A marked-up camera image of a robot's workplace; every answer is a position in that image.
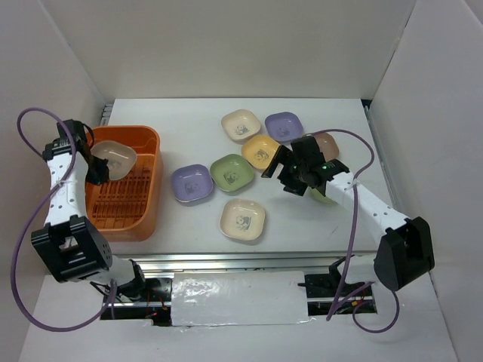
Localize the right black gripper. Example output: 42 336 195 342
262 145 308 196

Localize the yellow plate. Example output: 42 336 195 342
241 134 280 170

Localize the pink-beige plate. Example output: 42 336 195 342
91 140 137 181

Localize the light green plate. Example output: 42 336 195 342
309 189 336 205

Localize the orange plastic bin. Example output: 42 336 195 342
86 125 163 242

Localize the cream plate back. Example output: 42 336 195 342
221 109 261 143

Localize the cream plate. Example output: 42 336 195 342
220 198 266 244
221 109 261 143

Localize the purple plate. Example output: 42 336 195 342
265 112 303 143
171 164 214 204

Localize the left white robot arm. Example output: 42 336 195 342
31 120 149 301

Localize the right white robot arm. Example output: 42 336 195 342
262 136 435 296

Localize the purple plate back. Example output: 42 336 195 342
265 112 303 143

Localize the brown-pink plate right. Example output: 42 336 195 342
306 133 340 161

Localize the white foil-taped cover panel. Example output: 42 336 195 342
171 271 309 327

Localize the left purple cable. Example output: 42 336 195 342
8 108 118 332

